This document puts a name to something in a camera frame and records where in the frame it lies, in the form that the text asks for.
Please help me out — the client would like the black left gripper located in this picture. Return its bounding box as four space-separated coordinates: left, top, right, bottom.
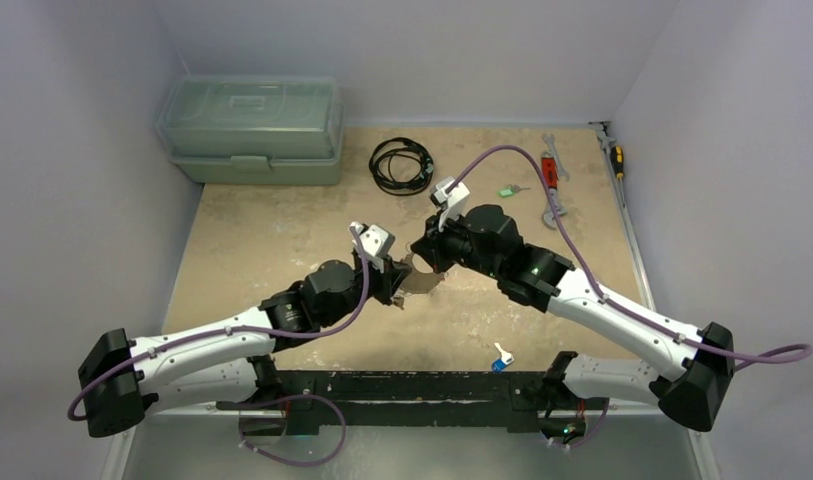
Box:
321 251 410 326

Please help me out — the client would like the large metal keyring with keys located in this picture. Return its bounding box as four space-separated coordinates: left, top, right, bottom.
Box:
393 252 446 310

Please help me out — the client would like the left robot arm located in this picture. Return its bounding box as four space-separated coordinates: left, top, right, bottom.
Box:
67 254 412 438

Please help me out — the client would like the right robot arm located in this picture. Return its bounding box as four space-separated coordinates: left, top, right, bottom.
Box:
410 205 735 432

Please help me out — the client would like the green tagged key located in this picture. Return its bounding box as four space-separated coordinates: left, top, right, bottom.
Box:
498 184 529 198

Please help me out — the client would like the silver open-end wrench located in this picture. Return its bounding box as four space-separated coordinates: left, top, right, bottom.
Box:
541 133 570 188

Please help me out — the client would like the green plastic toolbox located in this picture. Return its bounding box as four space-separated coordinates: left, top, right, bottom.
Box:
156 75 344 186

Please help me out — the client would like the yellow black screwdriver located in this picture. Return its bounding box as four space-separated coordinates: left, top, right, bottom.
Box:
609 145 626 205

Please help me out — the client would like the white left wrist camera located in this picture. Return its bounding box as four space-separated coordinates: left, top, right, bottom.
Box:
349 221 396 272

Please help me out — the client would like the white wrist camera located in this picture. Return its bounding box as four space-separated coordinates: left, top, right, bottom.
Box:
430 177 470 232
349 221 396 272

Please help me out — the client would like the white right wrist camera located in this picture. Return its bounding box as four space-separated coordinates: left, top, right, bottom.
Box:
430 177 470 232

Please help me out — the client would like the coiled black cable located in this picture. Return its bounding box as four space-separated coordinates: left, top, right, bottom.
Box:
368 137 436 197

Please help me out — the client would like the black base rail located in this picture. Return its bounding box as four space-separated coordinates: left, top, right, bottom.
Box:
239 370 587 443

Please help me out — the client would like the red handled adjustable wrench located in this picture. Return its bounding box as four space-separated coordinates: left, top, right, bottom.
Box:
541 150 569 230

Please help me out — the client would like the aluminium side rail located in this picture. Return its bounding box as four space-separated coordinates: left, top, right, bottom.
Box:
588 122 720 479

